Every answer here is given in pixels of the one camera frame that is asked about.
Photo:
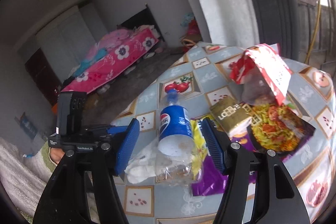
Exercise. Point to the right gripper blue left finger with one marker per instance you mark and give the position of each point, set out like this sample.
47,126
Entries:
127,146

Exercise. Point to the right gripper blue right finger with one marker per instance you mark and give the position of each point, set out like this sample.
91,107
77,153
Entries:
208,131

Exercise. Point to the white paper towel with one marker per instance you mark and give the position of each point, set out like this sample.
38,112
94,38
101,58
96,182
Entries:
142,166

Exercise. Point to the clear Pepsi plastic bottle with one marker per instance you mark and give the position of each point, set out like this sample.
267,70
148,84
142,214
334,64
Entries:
178,160

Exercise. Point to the red white snack bag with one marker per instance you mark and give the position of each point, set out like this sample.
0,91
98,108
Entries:
263,74

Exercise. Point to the yellow gold snack wrapper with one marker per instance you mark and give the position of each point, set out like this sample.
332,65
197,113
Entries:
200,151

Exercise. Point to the brown gold carton box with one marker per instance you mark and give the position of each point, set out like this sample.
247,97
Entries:
231,116

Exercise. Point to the fruit pattern table cover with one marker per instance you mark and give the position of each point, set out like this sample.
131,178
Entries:
202,78

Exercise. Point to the purple snack wrapper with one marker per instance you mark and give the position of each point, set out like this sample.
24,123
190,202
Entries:
213,182

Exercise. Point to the noodle picture food packet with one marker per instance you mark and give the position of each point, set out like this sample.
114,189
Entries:
278,128

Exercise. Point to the pink floral bed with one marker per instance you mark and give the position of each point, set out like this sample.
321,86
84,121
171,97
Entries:
111,56

